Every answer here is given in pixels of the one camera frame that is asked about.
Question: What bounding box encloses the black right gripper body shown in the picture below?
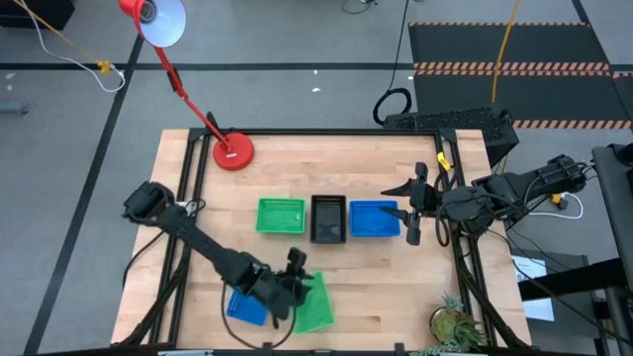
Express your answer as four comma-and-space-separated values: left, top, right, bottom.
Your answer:
406, 161, 445, 247

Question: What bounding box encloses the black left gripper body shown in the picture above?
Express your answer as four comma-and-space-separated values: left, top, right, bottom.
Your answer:
254, 248, 309, 329

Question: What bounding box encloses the green plastic basket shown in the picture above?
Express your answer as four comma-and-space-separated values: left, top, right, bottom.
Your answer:
255, 197, 307, 234
291, 270, 336, 335

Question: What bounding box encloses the blue plastic basket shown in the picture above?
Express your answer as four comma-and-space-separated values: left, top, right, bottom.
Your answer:
348, 199, 402, 238
226, 289, 271, 327

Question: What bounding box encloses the black plastic basket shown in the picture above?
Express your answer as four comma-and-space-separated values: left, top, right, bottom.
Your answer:
310, 194, 348, 245
311, 195, 347, 244

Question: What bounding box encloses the potted succulent plant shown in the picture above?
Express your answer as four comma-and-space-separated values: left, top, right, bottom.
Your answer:
428, 292, 489, 353

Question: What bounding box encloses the green artificial plant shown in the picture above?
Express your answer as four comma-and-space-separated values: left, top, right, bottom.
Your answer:
408, 344, 459, 356

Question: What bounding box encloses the red desk lamp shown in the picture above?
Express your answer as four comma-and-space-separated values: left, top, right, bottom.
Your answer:
118, 0, 256, 172

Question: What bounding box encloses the white paper sheet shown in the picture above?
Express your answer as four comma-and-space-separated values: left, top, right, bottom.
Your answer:
511, 254, 556, 322

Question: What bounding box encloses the black metal beam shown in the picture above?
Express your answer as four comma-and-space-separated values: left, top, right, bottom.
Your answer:
518, 256, 633, 302

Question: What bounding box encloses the black striped floor mat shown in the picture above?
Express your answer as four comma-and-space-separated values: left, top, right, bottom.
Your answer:
407, 21, 633, 132

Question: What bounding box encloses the black cabinet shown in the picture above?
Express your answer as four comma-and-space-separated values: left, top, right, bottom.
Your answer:
0, 0, 76, 31

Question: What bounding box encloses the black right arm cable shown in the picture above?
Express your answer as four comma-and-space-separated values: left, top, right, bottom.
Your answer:
433, 170, 454, 248

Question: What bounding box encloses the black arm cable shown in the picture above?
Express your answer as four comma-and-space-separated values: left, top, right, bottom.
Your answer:
220, 281, 298, 350
433, 170, 454, 248

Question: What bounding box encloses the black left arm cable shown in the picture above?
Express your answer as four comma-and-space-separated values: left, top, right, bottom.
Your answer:
220, 281, 298, 350

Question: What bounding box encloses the black coiled floor cable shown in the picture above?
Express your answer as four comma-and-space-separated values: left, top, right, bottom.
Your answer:
372, 0, 414, 127

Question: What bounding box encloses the short white cable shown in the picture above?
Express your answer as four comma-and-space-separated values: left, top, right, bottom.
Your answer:
528, 191, 586, 221

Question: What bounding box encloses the thin black floor cable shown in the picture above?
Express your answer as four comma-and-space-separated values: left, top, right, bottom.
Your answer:
122, 229, 167, 291

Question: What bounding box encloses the thick yellow cable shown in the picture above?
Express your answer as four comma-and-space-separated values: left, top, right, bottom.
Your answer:
491, 0, 521, 104

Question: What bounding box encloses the thin black cable loop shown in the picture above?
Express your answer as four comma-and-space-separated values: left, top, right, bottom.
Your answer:
340, 0, 380, 16

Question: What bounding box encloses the white floor cable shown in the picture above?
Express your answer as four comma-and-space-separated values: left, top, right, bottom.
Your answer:
19, 0, 128, 94

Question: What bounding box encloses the thin yellow cord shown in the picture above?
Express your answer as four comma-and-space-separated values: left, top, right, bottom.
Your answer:
12, 0, 113, 76

